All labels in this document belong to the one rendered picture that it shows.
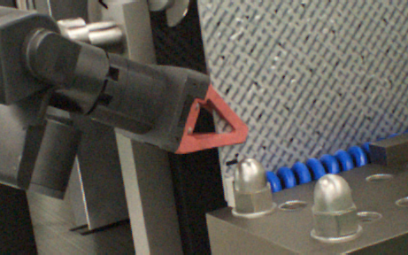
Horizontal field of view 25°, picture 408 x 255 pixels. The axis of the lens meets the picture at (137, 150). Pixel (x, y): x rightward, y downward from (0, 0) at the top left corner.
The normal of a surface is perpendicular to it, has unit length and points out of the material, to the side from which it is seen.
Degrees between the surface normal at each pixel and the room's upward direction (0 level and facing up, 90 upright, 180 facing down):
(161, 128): 61
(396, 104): 90
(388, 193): 0
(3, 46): 101
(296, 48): 90
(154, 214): 90
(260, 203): 90
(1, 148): 67
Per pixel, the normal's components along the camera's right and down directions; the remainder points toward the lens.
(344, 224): 0.42, 0.14
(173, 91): -0.86, -0.26
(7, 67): 0.80, 0.20
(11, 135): -0.55, -0.11
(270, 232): -0.16, -0.96
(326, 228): -0.57, 0.28
